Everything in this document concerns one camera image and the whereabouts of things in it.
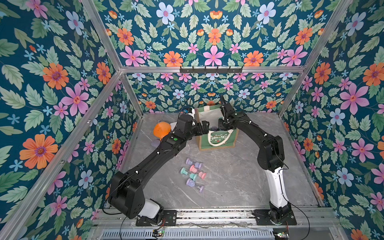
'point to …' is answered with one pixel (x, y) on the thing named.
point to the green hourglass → (183, 171)
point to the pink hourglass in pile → (193, 169)
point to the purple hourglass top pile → (188, 161)
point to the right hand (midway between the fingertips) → (226, 122)
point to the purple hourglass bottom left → (190, 182)
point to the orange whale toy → (161, 129)
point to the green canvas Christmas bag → (216, 138)
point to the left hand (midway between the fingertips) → (204, 123)
